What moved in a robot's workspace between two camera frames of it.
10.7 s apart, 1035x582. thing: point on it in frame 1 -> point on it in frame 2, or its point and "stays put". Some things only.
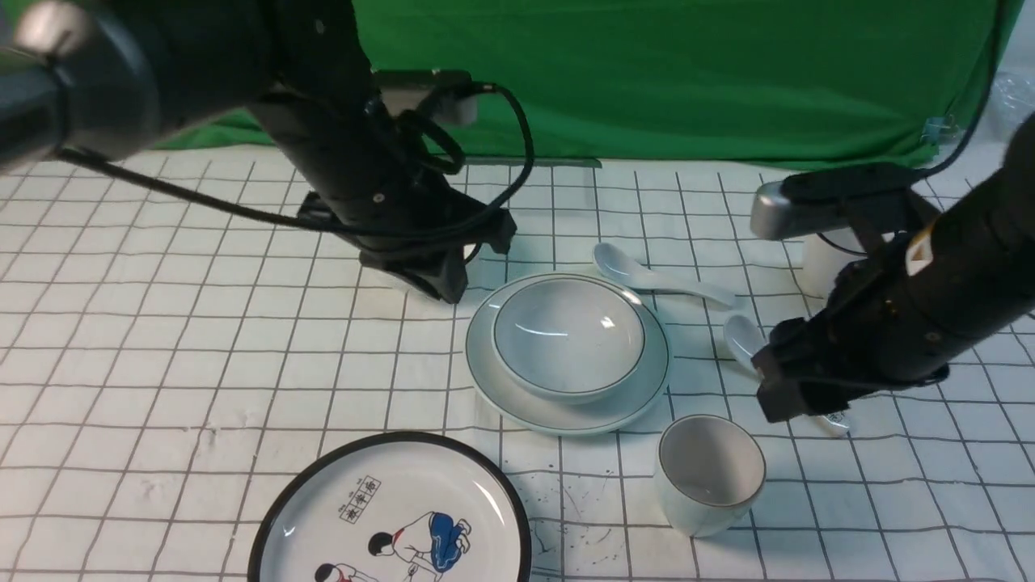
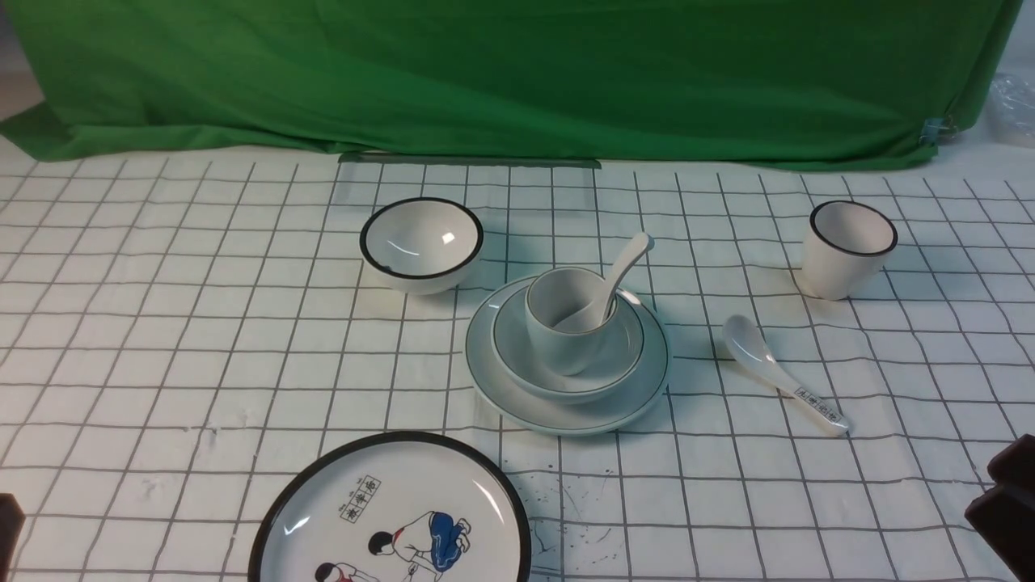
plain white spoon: (615, 266) -> (592, 315)
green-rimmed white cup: (709, 473) -> (553, 296)
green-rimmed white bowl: (565, 339) stays put
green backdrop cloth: (870, 82) stays put
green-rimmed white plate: (634, 400) stays put
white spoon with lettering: (745, 338) stays put
